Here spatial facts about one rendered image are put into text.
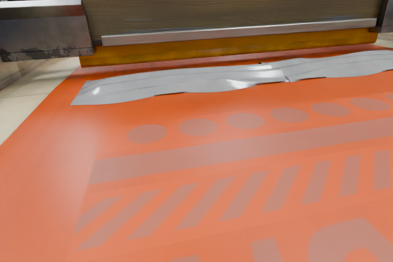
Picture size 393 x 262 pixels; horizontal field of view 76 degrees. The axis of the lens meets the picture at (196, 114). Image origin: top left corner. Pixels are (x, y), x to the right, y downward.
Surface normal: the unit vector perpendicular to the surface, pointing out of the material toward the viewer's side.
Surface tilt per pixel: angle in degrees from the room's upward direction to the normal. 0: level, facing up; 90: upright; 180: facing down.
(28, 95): 0
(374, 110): 0
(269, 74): 33
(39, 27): 90
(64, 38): 90
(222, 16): 90
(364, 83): 0
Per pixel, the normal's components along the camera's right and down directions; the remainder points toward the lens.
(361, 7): 0.21, 0.39
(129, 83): 0.14, -0.60
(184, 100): -0.04, -0.91
